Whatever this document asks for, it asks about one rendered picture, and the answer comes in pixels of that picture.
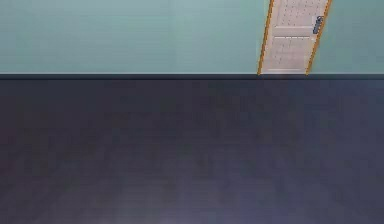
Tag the pale grey panelled room door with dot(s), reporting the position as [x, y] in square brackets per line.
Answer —
[289, 43]

